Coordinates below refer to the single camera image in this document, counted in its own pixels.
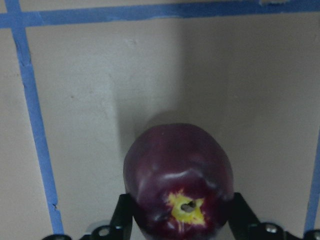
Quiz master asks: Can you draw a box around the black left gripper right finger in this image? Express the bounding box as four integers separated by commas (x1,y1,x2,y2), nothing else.
227,192,261,240

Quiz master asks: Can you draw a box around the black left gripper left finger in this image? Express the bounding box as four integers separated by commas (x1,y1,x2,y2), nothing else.
109,194,134,240

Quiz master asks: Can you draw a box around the dark purple apple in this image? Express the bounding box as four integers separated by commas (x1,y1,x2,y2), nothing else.
123,123,234,240

